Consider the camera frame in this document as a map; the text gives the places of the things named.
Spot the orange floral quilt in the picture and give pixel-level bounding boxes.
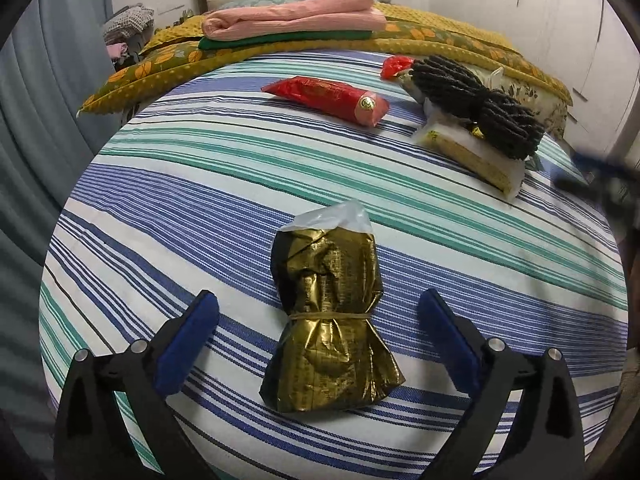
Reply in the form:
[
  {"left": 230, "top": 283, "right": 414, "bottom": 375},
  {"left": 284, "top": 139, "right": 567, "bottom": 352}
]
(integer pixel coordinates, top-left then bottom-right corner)
[{"left": 77, "top": 20, "right": 573, "bottom": 116}]

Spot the yellow blanket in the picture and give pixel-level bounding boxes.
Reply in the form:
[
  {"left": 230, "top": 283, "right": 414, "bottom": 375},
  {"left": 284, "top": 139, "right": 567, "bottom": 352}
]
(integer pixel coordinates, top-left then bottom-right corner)
[{"left": 142, "top": 2, "right": 521, "bottom": 53}]

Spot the pink folded blanket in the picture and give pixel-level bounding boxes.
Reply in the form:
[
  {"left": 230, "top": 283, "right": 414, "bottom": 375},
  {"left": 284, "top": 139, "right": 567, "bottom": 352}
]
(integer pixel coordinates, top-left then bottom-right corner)
[{"left": 202, "top": 0, "right": 388, "bottom": 41}]

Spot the leaf print bed sheet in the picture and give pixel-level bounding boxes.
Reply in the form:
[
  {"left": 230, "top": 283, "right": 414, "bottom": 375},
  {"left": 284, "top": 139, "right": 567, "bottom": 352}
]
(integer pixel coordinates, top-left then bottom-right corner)
[{"left": 500, "top": 67, "right": 571, "bottom": 138}]

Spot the white wardrobe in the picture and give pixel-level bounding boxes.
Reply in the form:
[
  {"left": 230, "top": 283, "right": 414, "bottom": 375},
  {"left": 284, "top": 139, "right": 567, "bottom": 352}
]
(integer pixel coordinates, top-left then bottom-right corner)
[{"left": 430, "top": 0, "right": 640, "bottom": 161}]

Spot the striped tablecloth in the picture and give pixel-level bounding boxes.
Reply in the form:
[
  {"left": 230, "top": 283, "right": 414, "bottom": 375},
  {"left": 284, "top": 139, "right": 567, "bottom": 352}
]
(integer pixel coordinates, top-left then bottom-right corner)
[{"left": 39, "top": 49, "right": 628, "bottom": 480}]

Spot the red sausage packet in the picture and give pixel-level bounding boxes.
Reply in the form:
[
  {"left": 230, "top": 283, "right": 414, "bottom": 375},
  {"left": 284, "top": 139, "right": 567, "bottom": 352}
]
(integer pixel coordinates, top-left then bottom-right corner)
[{"left": 261, "top": 76, "right": 390, "bottom": 127}]

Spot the gold foil packet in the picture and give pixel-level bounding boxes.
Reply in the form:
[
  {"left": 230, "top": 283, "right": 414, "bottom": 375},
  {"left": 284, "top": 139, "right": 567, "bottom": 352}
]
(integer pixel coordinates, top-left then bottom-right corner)
[{"left": 259, "top": 200, "right": 406, "bottom": 413}]

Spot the white yellow snack packet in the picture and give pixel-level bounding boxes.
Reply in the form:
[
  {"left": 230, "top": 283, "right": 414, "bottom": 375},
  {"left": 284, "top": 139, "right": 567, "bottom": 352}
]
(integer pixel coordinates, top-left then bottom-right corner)
[{"left": 414, "top": 67, "right": 527, "bottom": 198}]

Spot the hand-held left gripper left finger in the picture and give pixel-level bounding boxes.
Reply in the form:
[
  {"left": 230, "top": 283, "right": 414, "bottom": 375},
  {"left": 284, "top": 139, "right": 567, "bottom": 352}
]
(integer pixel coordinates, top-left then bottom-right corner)
[{"left": 52, "top": 289, "right": 221, "bottom": 480}]

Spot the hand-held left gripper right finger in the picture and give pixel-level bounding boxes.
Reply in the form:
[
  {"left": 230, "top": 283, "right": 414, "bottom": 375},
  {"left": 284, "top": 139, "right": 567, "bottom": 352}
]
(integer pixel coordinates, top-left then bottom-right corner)
[{"left": 418, "top": 287, "right": 586, "bottom": 480}]

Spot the red plastic bag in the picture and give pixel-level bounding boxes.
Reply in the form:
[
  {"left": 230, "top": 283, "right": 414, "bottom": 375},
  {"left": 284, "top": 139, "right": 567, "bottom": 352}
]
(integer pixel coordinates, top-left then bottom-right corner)
[{"left": 380, "top": 56, "right": 415, "bottom": 80}]

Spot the grey checked clothes pile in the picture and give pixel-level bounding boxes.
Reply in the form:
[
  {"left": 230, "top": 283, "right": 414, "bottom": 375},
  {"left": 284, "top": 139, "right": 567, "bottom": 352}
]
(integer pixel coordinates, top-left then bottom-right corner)
[{"left": 103, "top": 5, "right": 156, "bottom": 43}]

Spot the green folded cloth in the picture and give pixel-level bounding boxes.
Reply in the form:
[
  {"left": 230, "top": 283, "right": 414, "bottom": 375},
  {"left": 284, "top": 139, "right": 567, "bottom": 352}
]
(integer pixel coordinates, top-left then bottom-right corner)
[{"left": 198, "top": 29, "right": 373, "bottom": 51}]

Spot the black rope bundle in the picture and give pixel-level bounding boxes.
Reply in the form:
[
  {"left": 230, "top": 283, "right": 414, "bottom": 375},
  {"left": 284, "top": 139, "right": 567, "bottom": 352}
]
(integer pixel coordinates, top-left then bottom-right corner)
[{"left": 409, "top": 55, "right": 546, "bottom": 161}]

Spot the blue grey curtain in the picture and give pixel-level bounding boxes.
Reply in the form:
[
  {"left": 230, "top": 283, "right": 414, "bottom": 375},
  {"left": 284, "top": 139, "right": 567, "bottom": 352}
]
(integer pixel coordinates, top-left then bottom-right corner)
[{"left": 0, "top": 0, "right": 116, "bottom": 411}]

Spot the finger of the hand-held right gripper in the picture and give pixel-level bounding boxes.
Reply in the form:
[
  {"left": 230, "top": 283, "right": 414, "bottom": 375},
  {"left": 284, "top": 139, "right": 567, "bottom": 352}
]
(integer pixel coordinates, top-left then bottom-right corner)
[
  {"left": 572, "top": 152, "right": 640, "bottom": 181},
  {"left": 554, "top": 172, "right": 640, "bottom": 211}
]

